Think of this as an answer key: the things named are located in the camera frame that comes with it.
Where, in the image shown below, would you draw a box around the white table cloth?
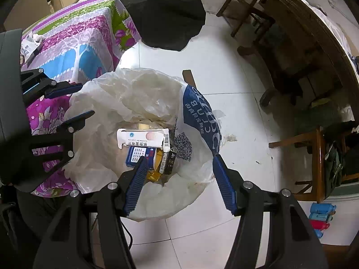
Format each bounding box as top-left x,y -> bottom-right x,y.
276,0 -> 359,70

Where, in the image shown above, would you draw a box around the beige kitchen cabinets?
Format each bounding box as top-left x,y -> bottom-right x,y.
4,0 -> 93,31

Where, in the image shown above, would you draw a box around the teal bottle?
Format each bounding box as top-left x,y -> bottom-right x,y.
309,213 -> 334,222

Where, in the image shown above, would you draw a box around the black bag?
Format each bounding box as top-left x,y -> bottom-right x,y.
117,0 -> 206,52

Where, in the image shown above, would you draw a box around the green clothing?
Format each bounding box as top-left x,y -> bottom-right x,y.
322,140 -> 347,199

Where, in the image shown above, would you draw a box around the gold box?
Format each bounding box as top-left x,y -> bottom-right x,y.
146,148 -> 169,182

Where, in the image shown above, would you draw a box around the blue printed plastic bag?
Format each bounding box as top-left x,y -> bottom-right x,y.
168,84 -> 226,174

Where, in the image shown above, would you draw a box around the dark jacket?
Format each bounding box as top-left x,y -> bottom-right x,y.
322,120 -> 359,157

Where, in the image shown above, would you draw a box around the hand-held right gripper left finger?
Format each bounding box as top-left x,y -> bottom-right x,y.
33,155 -> 149,269

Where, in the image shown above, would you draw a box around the red bottle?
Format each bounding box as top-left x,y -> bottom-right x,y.
309,220 -> 330,230

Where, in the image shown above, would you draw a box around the blue bottle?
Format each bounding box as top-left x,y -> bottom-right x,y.
310,202 -> 336,215

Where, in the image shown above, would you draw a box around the white blue-printed packet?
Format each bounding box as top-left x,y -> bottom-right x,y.
21,39 -> 42,62

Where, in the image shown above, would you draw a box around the black small box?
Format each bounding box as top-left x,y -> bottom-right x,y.
160,146 -> 177,176

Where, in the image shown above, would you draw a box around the dark wooden table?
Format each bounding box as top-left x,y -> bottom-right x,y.
237,0 -> 359,135

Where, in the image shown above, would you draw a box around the blue white box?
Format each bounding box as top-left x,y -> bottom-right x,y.
125,146 -> 158,171

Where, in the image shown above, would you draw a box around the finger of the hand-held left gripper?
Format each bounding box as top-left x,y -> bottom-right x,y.
30,110 -> 96,178
20,68 -> 84,104

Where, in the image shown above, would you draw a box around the black cable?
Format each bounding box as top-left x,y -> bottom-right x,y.
119,219 -> 134,251

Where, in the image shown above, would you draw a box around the floral striped tablecloth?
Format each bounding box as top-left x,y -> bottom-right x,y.
21,0 -> 141,198

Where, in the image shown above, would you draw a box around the white medicine box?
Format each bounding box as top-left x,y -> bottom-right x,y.
116,127 -> 171,153

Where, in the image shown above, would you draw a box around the translucent white trash bag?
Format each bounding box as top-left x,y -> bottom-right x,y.
64,67 -> 225,222

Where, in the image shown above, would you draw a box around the light wooden chair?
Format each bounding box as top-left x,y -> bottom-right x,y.
269,126 -> 359,204

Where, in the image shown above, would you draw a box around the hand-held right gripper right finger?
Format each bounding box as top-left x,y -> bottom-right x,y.
212,154 -> 328,269

